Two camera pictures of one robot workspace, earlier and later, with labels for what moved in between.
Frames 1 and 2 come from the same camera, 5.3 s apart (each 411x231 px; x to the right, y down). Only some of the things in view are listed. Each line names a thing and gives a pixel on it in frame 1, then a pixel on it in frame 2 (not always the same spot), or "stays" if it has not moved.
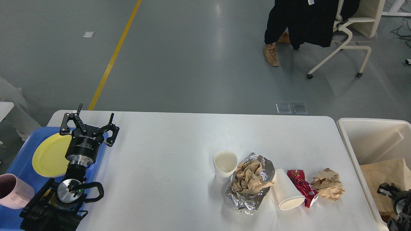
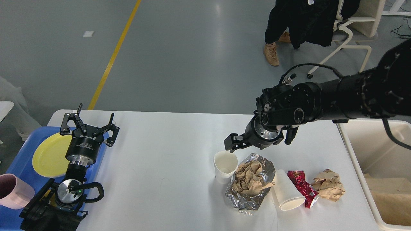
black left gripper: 83,148 stays
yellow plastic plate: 49,160 stays
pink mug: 14,193 stays
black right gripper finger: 385,189 to 234,141
